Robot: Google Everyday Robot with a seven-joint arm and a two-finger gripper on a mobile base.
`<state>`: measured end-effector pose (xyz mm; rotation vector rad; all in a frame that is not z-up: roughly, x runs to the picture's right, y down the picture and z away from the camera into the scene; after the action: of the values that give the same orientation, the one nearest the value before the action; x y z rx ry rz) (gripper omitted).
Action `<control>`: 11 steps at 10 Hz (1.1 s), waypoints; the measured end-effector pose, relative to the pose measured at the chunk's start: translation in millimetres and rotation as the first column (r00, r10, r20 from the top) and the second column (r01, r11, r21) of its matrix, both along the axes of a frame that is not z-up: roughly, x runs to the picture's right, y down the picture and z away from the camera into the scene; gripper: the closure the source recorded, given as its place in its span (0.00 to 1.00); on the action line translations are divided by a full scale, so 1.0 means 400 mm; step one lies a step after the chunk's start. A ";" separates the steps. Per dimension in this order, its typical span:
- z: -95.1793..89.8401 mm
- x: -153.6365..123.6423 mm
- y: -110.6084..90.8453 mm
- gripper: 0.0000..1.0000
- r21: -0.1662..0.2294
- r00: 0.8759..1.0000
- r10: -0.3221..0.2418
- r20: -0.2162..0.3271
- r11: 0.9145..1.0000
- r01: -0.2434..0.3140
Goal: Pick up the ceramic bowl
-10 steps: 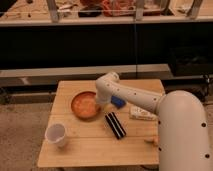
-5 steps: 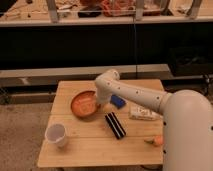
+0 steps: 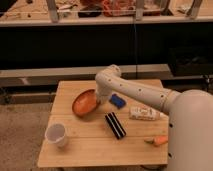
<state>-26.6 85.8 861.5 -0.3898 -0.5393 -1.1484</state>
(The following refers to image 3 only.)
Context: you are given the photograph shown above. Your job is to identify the orange ceramic bowl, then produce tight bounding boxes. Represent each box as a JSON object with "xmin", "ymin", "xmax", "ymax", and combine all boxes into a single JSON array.
[{"xmin": 72, "ymin": 89, "xmax": 99, "ymax": 117}]

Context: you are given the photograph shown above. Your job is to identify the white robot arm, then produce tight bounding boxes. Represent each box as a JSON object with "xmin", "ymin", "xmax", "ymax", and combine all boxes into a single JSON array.
[{"xmin": 95, "ymin": 65, "xmax": 213, "ymax": 171}]

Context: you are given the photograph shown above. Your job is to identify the blue sponge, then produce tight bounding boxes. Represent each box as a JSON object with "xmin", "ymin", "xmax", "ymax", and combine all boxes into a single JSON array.
[{"xmin": 109, "ymin": 94, "xmax": 126, "ymax": 109}]

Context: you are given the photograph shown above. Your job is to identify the black striped rectangular box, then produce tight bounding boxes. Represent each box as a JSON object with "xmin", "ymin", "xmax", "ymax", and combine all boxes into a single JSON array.
[{"xmin": 105, "ymin": 112, "xmax": 126, "ymax": 139}]

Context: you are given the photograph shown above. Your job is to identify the wooden table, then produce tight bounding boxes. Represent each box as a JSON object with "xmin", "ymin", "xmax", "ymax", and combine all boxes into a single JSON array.
[{"xmin": 38, "ymin": 81, "xmax": 168, "ymax": 168}]

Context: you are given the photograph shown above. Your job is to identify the white plastic cup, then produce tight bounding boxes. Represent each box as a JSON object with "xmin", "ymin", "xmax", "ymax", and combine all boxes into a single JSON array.
[{"xmin": 45, "ymin": 123, "xmax": 68, "ymax": 147}]

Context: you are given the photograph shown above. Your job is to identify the orange carrot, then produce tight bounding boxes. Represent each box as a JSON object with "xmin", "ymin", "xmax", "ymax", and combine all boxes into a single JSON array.
[{"xmin": 144, "ymin": 136, "xmax": 168, "ymax": 147}]

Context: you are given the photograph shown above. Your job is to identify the long background shelf bench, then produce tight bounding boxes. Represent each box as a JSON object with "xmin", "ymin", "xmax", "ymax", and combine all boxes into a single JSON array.
[{"xmin": 0, "ymin": 64, "xmax": 172, "ymax": 87}]

